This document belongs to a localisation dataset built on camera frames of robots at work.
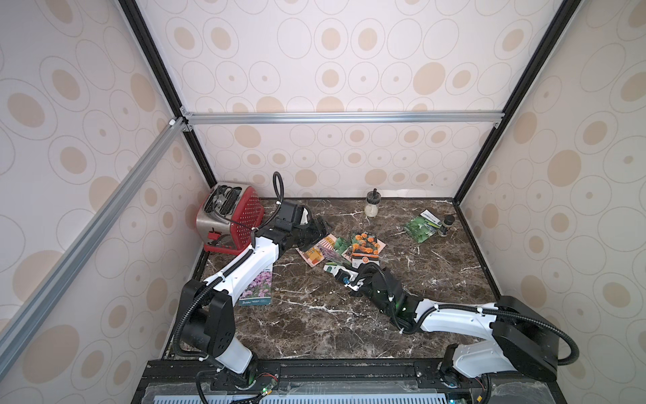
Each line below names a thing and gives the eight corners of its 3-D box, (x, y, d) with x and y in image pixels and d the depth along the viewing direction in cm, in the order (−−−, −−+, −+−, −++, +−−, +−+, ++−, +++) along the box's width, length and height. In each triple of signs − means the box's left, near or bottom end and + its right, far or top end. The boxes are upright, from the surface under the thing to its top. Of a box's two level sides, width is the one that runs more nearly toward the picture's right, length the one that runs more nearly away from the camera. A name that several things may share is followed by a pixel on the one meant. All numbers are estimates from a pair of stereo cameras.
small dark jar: (437, 235, 109) (445, 221, 102) (439, 228, 112) (447, 213, 104) (445, 238, 109) (454, 223, 101) (446, 230, 111) (455, 216, 104)
